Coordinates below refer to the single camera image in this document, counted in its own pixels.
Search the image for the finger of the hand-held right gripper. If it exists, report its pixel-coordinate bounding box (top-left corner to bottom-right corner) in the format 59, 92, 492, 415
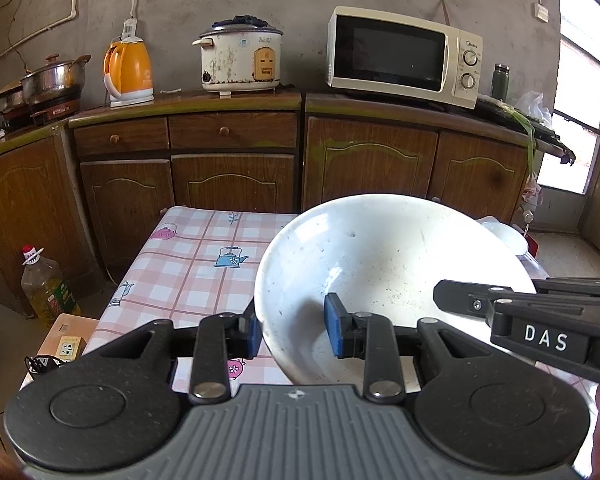
532, 276, 600, 303
432, 279, 516, 318

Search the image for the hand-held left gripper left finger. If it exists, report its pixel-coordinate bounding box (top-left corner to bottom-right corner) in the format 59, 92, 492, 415
82, 297, 262, 407

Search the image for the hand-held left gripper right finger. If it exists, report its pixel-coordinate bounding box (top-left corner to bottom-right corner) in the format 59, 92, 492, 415
323, 291, 506, 406

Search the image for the blue patterned white bowl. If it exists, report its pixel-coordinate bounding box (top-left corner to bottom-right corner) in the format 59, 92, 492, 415
477, 215, 531, 258

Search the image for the white bowl with green print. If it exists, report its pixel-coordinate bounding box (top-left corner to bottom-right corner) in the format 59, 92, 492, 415
254, 193, 539, 387

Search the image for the pink checked tablecloth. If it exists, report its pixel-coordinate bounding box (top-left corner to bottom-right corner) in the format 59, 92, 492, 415
20, 205, 600, 411

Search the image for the green scallion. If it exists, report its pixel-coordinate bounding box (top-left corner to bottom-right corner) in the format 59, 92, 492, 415
510, 107, 538, 178

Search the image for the wooden cabinet with drawers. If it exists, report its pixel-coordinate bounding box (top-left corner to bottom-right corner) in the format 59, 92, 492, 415
69, 92, 303, 281

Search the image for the power strip with charger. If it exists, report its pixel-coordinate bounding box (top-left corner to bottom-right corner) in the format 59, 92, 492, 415
36, 312, 101, 376

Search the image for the white plastic bag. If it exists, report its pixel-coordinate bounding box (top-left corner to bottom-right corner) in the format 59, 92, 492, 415
515, 91, 553, 126

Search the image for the black flat board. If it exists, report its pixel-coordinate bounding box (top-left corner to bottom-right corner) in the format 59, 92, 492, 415
475, 97, 577, 166

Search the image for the beige power strip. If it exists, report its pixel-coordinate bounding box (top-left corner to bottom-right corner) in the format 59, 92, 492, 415
54, 337, 87, 362

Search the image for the cooking oil bottle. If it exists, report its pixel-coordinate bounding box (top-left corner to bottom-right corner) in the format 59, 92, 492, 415
21, 245, 82, 330

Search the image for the green thermos flask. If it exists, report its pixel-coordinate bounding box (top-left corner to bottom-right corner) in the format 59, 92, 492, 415
491, 63, 510, 102

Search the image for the black charger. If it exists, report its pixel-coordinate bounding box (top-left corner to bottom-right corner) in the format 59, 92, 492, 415
24, 355, 58, 377

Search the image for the cream microwave oven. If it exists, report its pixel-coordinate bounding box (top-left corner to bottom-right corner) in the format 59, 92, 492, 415
326, 6, 483, 110

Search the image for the white rice cooker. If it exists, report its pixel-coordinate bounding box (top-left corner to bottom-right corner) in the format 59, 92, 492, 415
192, 15, 285, 96

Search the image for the orange electric kettle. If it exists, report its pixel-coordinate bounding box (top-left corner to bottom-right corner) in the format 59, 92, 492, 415
103, 36, 155, 107

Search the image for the red black induction cooker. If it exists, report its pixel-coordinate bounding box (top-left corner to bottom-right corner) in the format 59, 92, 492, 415
0, 97, 81, 128

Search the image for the steel pot with lid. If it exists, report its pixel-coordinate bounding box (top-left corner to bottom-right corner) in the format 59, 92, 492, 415
20, 54, 92, 106

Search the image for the small dark pot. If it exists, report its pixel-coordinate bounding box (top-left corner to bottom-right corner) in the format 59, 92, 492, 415
0, 81, 27, 113

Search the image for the window with frame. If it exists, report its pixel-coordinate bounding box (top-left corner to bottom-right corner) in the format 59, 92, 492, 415
535, 0, 600, 196

